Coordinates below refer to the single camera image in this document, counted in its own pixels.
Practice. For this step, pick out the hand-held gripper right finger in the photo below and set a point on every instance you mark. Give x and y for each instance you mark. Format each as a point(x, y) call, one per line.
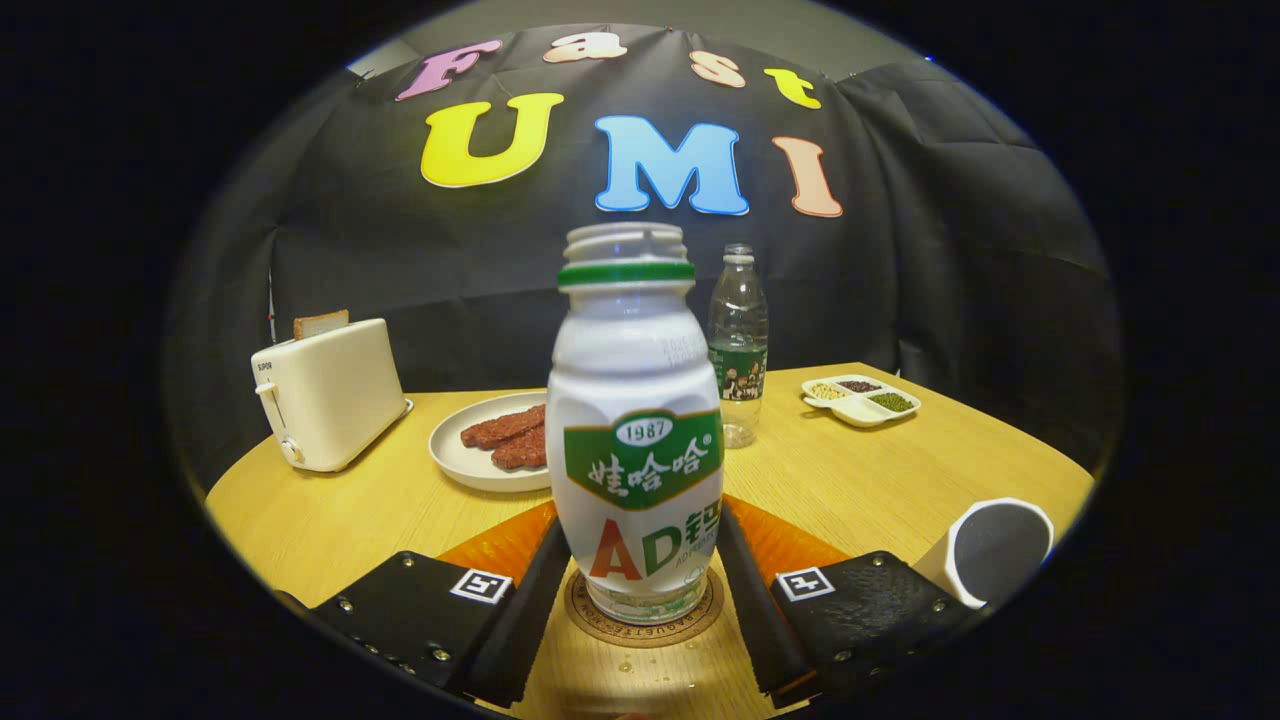
point(765, 620)

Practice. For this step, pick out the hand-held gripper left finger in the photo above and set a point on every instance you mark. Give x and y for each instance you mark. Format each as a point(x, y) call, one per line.
point(520, 630)

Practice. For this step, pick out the round cork coaster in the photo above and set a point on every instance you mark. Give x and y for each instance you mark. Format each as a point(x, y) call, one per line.
point(590, 620)

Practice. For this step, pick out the white juice bottle green label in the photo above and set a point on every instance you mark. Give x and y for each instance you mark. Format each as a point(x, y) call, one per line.
point(635, 380)

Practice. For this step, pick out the clear plastic water bottle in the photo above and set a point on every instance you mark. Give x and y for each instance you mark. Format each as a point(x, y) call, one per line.
point(738, 340)

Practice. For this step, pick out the red sausage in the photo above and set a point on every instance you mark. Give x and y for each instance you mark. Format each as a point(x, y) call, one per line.
point(500, 427)
point(520, 452)

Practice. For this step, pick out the wooden table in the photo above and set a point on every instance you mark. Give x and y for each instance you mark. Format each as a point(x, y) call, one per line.
point(880, 480)

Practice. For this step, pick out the white round plate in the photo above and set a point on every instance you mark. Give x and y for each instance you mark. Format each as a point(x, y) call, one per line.
point(455, 455)

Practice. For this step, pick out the white divided dish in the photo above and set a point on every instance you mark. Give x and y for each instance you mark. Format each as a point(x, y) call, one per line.
point(860, 412)

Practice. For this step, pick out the yellow soybeans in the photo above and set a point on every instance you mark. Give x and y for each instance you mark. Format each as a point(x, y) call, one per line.
point(827, 391)

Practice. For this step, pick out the green mung beans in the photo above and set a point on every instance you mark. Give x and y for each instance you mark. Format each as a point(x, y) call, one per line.
point(892, 402)

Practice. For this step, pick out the dark red beans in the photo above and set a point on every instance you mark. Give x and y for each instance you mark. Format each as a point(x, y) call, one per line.
point(860, 385)

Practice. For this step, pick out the cream white toaster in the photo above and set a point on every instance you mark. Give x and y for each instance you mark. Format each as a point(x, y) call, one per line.
point(330, 400)

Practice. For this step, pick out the toast slice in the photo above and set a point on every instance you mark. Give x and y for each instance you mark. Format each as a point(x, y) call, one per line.
point(320, 324)

